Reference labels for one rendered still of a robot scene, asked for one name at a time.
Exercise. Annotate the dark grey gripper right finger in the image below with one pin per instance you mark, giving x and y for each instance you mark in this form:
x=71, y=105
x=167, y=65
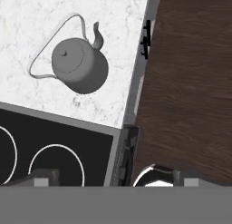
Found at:
x=193, y=179

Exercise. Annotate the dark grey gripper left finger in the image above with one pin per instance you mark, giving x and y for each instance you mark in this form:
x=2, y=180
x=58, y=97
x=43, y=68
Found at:
x=45, y=177

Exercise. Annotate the grey metal kettle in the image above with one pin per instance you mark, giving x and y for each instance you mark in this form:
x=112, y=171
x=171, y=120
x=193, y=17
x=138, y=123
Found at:
x=79, y=64

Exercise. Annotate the black glass hob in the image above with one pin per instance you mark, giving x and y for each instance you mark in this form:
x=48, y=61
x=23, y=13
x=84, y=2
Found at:
x=54, y=146

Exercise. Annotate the dark oven front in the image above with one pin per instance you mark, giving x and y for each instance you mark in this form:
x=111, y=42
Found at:
x=125, y=155

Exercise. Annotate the grey cupboard front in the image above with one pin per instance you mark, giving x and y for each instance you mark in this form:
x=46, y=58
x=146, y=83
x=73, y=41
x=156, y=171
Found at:
x=140, y=67

